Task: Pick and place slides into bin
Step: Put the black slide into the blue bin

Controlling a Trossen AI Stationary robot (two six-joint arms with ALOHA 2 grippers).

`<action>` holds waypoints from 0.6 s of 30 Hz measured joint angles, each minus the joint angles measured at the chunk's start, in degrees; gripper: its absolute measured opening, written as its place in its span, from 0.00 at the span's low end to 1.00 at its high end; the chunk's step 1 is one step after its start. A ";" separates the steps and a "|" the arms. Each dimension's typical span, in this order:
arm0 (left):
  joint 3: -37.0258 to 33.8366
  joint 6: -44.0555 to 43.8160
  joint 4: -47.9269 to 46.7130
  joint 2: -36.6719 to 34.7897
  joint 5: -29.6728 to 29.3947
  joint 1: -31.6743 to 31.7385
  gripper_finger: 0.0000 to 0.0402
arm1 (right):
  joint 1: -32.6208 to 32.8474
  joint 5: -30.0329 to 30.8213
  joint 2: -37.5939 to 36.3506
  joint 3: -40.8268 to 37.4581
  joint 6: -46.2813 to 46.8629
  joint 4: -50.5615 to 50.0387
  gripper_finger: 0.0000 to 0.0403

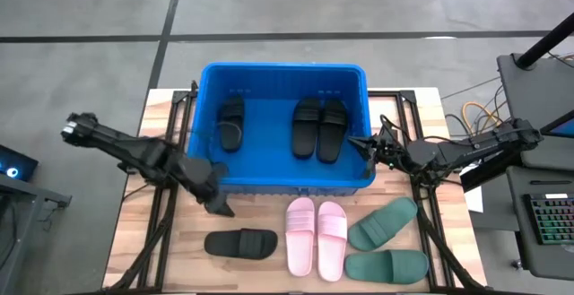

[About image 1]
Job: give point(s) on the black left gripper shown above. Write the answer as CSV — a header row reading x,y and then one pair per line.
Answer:
x,y
206,189

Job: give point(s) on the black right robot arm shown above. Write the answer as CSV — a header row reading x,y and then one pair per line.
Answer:
x,y
471,144

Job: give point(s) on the black slanted stand bar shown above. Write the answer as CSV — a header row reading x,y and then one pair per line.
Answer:
x,y
484,176

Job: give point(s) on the grey metal cart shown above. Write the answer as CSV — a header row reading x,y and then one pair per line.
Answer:
x,y
31,189

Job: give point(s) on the white paper sheet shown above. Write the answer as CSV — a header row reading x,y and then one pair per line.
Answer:
x,y
474,201

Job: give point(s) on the grey desk with keyboard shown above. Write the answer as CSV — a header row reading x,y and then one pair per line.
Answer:
x,y
515,223

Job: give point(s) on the black device with blue light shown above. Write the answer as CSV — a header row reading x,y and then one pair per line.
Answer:
x,y
18,162

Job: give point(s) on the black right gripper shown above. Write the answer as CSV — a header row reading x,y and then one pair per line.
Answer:
x,y
392,151

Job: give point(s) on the black round pole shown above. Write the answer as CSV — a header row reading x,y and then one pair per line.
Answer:
x,y
542,45

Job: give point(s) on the pink slide sandal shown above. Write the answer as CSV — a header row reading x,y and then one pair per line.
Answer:
x,y
332,245
299,241

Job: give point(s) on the black aluminium table frame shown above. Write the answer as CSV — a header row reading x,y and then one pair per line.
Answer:
x,y
407,95

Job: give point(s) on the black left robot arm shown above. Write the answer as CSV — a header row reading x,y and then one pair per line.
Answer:
x,y
125,144

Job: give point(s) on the green slide sandal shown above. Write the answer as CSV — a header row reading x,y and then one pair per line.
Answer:
x,y
381,224
385,266

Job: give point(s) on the black pen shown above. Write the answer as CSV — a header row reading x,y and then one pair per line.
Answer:
x,y
545,182

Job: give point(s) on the tablet with blue screen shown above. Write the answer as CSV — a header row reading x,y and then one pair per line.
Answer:
x,y
566,128

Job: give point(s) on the black slide sandal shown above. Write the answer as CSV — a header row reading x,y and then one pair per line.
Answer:
x,y
306,129
333,131
242,244
232,127

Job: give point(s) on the backlit black keyboard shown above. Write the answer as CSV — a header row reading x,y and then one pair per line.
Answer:
x,y
551,219

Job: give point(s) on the grey desk top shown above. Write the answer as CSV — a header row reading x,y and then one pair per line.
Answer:
x,y
529,98

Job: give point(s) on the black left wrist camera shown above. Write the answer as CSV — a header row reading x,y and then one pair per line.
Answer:
x,y
220,170

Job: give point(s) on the blue plastic bin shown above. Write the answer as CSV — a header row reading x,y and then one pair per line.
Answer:
x,y
264,169

